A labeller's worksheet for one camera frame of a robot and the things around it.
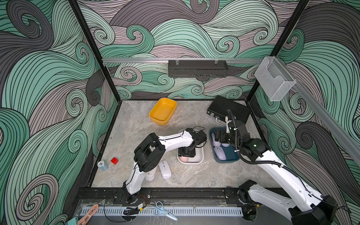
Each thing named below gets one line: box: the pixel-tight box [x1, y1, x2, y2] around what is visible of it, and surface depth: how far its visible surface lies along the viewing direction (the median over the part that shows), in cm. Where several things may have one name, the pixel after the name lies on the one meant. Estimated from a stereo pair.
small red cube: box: [110, 157, 119, 165], surface depth 87 cm
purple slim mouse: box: [213, 146, 227, 161], surface depth 87 cm
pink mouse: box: [178, 156, 189, 163], surface depth 85 cm
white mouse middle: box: [144, 165, 158, 181], surface depth 81 cm
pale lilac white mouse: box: [158, 159, 173, 180], surface depth 83 cm
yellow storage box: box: [148, 97, 178, 126], surface depth 115 cm
